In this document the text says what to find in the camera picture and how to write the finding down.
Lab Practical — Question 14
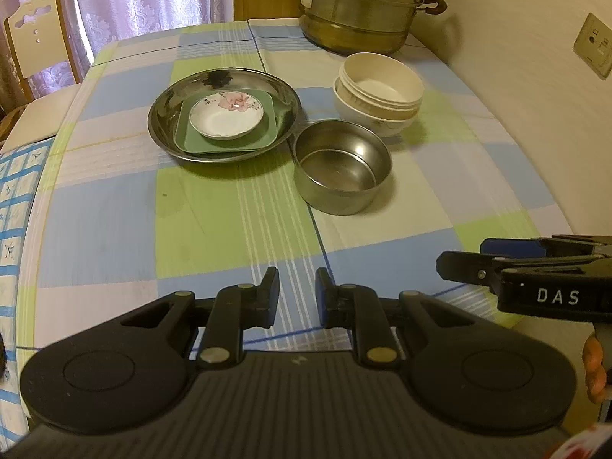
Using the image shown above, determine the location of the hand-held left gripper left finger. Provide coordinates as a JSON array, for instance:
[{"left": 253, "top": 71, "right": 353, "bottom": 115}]
[{"left": 119, "top": 266, "right": 281, "bottom": 370}]

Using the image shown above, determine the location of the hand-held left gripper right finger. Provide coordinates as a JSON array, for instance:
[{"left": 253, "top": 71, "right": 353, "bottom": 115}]
[{"left": 315, "top": 268, "right": 503, "bottom": 370}]

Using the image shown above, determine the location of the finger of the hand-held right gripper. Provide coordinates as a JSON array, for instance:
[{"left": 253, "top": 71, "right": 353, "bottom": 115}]
[
  {"left": 436, "top": 249, "right": 612, "bottom": 293},
  {"left": 480, "top": 234, "right": 612, "bottom": 259}
]

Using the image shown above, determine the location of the white ceramic bowl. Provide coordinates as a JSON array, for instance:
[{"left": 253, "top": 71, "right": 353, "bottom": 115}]
[{"left": 333, "top": 79, "right": 422, "bottom": 138}]

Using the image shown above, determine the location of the small floral ceramic plate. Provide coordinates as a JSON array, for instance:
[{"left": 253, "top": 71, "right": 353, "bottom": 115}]
[{"left": 189, "top": 91, "right": 265, "bottom": 141}]

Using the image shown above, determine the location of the green square plastic plate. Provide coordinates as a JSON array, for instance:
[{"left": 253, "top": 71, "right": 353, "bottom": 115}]
[{"left": 174, "top": 87, "right": 280, "bottom": 155}]

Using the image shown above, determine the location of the cream ribbed bowl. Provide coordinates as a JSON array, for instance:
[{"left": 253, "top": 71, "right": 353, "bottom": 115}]
[{"left": 339, "top": 52, "right": 425, "bottom": 120}]

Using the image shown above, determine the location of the large stainless steel plate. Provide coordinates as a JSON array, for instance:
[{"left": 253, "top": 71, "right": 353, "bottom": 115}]
[{"left": 146, "top": 68, "right": 303, "bottom": 164}]

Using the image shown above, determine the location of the person's right hand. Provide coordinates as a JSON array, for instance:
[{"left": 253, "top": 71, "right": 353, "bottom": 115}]
[{"left": 580, "top": 335, "right": 609, "bottom": 405}]

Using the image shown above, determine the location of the stainless steel bowl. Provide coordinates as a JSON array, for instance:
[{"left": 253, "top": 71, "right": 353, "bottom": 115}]
[{"left": 293, "top": 120, "right": 394, "bottom": 215}]

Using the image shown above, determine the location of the red white cloth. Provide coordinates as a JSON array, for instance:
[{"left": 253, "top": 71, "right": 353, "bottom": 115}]
[{"left": 555, "top": 423, "right": 612, "bottom": 459}]

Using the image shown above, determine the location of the checked tablecloth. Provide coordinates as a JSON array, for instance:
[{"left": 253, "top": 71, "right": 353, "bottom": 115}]
[{"left": 16, "top": 19, "right": 575, "bottom": 351}]

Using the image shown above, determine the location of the stainless steel steamer pot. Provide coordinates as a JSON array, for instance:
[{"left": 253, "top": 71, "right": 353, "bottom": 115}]
[{"left": 272, "top": 0, "right": 457, "bottom": 57}]

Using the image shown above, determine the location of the blue patterned white cloth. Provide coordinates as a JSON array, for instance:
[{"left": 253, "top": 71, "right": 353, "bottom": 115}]
[{"left": 0, "top": 142, "right": 54, "bottom": 441}]

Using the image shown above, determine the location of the white wooden chair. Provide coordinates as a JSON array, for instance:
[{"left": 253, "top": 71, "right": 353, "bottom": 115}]
[{"left": 0, "top": 0, "right": 93, "bottom": 154}]

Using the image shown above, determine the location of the beige wall socket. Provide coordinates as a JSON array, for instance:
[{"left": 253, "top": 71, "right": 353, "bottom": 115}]
[{"left": 574, "top": 12, "right": 612, "bottom": 80}]

